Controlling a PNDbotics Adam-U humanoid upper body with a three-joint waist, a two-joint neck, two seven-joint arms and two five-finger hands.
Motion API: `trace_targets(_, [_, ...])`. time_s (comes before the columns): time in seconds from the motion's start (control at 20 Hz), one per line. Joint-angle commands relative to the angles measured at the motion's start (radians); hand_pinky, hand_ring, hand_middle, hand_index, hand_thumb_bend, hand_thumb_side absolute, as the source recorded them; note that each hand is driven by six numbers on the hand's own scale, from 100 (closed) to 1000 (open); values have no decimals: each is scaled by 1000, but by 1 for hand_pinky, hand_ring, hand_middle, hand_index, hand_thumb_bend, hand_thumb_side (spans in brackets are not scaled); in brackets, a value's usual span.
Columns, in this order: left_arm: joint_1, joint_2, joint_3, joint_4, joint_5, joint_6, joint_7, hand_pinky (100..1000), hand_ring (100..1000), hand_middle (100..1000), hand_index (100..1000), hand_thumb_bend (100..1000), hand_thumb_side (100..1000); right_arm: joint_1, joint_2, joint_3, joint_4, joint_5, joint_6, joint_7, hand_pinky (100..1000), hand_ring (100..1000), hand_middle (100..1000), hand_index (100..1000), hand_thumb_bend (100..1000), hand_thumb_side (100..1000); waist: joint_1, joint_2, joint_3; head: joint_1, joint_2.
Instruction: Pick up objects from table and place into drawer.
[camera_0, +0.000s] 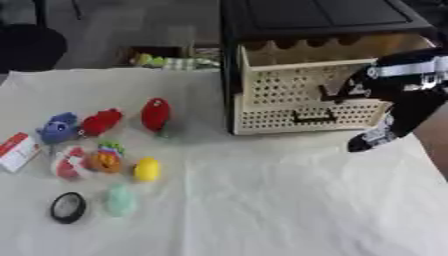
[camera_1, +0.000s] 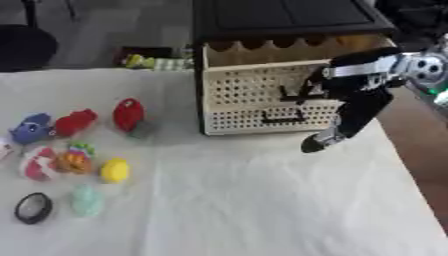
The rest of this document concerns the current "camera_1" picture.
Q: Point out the orange and green soft toy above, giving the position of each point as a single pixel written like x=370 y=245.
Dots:
x=76 y=159

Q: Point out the pale perforated drawer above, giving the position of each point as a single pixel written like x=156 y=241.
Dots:
x=268 y=96

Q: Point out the red oval soft toy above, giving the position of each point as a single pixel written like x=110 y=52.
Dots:
x=128 y=114

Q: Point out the black chair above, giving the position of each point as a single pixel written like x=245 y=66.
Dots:
x=23 y=46

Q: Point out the white toy at edge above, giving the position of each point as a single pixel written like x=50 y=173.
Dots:
x=3 y=148

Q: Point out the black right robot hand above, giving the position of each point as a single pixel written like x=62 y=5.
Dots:
x=359 y=106

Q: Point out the mint green soft toy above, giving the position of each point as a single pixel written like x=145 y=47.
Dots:
x=87 y=200

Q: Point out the pink and white soft toy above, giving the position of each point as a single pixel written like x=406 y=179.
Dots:
x=39 y=164

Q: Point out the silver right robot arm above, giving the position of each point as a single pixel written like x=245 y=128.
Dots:
x=430 y=71

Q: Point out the blue fish soft toy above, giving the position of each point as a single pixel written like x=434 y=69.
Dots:
x=32 y=128

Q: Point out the yellow round soft toy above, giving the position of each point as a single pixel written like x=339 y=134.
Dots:
x=115 y=170

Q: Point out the red crab soft toy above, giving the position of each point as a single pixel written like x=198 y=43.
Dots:
x=76 y=122

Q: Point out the yellow green striped bag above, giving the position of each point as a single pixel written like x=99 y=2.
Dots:
x=157 y=62

